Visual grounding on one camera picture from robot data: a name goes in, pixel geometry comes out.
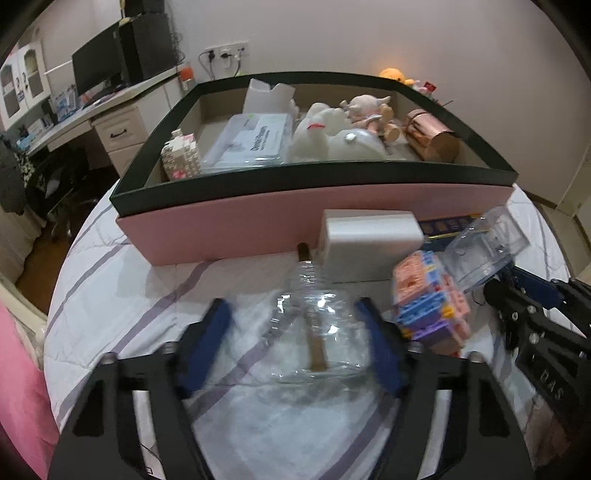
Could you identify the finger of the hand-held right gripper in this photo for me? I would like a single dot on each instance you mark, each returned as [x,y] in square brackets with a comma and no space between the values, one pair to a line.
[538,287]
[503,300]

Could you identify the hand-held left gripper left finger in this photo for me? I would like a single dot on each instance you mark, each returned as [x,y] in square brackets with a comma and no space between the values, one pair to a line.
[207,341]

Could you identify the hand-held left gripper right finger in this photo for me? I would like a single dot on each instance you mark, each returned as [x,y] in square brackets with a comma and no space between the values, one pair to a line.
[382,350]

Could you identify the clear plastic container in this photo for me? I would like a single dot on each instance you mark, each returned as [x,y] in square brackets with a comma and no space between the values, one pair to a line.
[485,249]

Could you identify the clear plastic jar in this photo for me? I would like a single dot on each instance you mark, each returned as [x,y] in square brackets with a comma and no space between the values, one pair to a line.
[328,332]

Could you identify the pink box with dark rim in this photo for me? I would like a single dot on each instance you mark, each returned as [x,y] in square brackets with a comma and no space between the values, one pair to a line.
[231,217]

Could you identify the rose gold cup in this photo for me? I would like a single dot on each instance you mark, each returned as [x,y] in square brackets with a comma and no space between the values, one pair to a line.
[429,138]

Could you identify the pink white block toy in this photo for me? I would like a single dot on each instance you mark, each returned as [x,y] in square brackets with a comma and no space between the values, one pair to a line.
[181,154]

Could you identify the clear plastic case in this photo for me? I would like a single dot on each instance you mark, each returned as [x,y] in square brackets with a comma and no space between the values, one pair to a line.
[249,141]

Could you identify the white plush toy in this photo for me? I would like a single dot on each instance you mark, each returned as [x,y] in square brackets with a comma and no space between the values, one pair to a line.
[316,134]

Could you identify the pink doll figure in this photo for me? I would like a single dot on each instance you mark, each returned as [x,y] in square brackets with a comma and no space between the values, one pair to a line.
[367,110]

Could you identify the colourful block toy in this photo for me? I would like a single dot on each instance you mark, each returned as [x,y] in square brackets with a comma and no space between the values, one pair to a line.
[427,304]

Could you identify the blue yellow flat box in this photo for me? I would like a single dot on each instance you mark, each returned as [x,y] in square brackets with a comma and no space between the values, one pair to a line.
[445,226]

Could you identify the striped white quilt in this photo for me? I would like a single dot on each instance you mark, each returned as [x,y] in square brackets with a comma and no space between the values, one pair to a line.
[115,286]

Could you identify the white power adapter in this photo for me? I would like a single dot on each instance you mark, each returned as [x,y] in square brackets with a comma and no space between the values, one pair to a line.
[369,240]

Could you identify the pink bed sheet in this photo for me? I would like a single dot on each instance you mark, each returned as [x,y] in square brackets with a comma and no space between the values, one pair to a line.
[21,397]

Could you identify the black office chair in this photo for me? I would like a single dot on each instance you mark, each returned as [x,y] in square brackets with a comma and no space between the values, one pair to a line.
[60,184]

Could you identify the cream curtain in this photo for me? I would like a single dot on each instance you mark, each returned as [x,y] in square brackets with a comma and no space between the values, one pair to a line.
[18,235]

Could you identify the white drawer cabinet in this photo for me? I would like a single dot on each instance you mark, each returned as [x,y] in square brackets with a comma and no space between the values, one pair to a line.
[121,138]

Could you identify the red card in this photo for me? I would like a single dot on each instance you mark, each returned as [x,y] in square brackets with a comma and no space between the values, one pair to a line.
[431,87]

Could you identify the purple plush toy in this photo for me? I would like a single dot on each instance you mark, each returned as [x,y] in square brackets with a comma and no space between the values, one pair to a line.
[419,84]

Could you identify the orange octopus plush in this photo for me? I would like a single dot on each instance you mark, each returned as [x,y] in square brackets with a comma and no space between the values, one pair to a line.
[395,74]

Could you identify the dark hanging jacket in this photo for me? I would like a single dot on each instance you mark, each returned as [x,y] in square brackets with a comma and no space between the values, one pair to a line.
[11,180]

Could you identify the white desk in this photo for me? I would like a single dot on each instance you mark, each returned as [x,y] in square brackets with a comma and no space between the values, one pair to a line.
[69,124]

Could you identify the black keyboard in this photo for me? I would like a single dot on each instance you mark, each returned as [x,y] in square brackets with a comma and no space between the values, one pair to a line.
[104,97]

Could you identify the orange capped bottle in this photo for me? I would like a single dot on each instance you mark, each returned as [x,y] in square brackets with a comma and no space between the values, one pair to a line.
[187,76]

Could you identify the blue white box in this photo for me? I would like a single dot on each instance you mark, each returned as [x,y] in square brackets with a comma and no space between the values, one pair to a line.
[64,101]

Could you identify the black computer monitor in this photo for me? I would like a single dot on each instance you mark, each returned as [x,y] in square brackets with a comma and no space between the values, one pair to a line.
[94,62]

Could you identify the black computer tower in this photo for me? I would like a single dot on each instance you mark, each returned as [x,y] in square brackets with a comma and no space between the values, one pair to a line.
[147,46]

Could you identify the white glass-door cabinet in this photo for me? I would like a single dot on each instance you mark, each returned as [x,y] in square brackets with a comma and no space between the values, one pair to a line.
[23,83]

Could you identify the white wall outlet panel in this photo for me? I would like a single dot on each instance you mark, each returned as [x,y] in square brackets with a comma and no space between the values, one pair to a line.
[228,50]

